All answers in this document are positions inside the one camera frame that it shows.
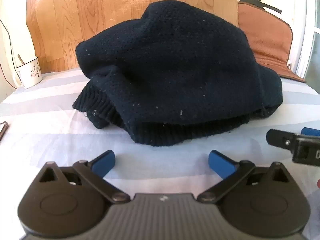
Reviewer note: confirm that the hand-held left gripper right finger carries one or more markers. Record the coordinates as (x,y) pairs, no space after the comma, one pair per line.
(220,164)

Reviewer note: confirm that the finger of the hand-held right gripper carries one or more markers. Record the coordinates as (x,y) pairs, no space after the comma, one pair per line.
(311,131)
(278,138)

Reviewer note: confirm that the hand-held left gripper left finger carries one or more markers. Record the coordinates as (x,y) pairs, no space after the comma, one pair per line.
(104,164)

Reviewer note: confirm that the black knit sweater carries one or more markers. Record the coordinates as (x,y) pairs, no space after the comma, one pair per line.
(175,80)

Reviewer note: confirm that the person's right hand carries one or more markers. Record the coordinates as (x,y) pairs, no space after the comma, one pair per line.
(318,184)

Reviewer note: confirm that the blue white striped sheet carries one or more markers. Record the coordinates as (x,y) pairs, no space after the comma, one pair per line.
(50,130)

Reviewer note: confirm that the white cushion label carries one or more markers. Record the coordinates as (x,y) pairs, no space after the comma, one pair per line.
(289,64)

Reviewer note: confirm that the brown seat cushion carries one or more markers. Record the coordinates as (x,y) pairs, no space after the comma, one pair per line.
(270,42)

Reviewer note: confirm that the smartphone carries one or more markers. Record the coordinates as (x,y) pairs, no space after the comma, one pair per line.
(2,130)

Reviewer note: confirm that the white enamel mug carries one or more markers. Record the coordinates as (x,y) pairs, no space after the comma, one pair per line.
(30,73)

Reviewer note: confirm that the spoon in mug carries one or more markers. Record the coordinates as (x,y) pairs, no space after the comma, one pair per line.
(21,60)

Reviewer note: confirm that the wood pattern board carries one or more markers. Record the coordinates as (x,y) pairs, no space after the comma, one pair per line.
(100,17)

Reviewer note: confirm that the white door frame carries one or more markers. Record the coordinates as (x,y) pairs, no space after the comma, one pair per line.
(307,42)

